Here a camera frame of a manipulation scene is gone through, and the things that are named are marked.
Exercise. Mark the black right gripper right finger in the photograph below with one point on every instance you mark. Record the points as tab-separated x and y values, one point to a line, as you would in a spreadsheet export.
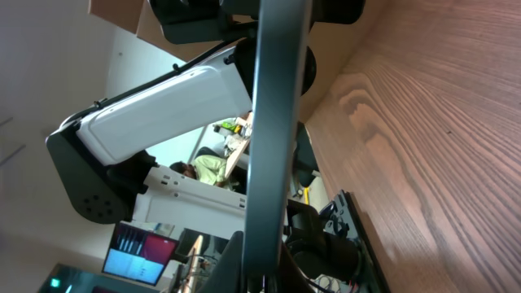
287	278

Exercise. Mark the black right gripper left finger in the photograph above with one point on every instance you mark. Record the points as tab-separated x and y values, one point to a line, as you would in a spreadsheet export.
228	276

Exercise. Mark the turquoise screen smartphone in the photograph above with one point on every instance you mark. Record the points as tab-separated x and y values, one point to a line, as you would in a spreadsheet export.
280	58

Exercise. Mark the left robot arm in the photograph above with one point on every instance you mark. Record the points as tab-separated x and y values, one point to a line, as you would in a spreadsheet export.
101	153

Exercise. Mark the computer monitor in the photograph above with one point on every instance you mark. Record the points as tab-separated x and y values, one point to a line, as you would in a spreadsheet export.
138	255

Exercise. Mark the seated person in green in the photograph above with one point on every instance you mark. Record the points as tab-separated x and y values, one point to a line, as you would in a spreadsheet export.
208	169

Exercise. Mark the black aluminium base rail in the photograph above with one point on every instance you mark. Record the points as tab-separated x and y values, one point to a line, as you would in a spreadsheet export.
333	242

